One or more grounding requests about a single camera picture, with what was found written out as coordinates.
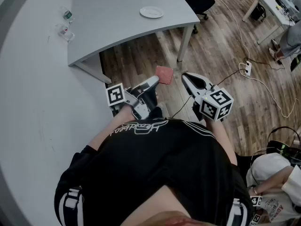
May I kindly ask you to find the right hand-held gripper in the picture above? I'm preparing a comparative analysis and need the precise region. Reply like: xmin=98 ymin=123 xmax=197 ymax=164
xmin=181 ymin=73 xmax=235 ymax=122

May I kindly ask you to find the person's black printed shirt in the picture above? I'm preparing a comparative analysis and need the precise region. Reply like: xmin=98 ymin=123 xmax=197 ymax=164
xmin=54 ymin=118 xmax=254 ymax=226

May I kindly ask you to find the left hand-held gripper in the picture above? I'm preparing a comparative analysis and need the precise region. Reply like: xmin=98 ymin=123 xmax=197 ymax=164
xmin=105 ymin=75 xmax=161 ymax=120

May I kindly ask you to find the translucent red plastic piece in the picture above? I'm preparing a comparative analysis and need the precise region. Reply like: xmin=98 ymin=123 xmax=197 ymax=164
xmin=154 ymin=65 xmax=174 ymax=86

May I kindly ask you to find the white desk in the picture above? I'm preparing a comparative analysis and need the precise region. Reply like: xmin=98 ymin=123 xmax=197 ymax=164
xmin=242 ymin=0 xmax=297 ymax=45

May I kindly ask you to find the red label plastic bottle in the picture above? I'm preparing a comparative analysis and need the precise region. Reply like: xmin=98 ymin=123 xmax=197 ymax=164
xmin=55 ymin=24 xmax=75 ymax=42

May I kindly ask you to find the person's left forearm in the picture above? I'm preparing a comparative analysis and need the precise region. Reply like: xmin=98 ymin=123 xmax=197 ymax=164
xmin=88 ymin=104 xmax=136 ymax=151

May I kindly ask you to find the white round plate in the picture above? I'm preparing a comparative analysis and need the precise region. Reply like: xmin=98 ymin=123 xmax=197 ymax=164
xmin=139 ymin=6 xmax=165 ymax=19

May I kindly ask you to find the person's grey shoe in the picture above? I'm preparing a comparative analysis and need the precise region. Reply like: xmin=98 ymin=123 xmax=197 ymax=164
xmin=156 ymin=101 xmax=170 ymax=119

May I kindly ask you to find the green label plastic bottle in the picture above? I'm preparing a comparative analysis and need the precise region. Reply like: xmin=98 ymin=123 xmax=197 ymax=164
xmin=60 ymin=6 xmax=76 ymax=24

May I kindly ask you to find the white power strip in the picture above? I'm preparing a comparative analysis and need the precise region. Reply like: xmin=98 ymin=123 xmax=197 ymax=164
xmin=243 ymin=60 xmax=253 ymax=77

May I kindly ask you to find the white power cable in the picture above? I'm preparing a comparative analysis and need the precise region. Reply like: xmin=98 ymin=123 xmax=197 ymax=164
xmin=206 ymin=0 xmax=298 ymax=119

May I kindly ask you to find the black bag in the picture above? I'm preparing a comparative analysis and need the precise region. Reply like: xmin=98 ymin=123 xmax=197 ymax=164
xmin=250 ymin=4 xmax=267 ymax=21

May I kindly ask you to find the person's right forearm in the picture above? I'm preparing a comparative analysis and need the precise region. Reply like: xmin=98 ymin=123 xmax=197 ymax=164
xmin=205 ymin=118 xmax=238 ymax=166

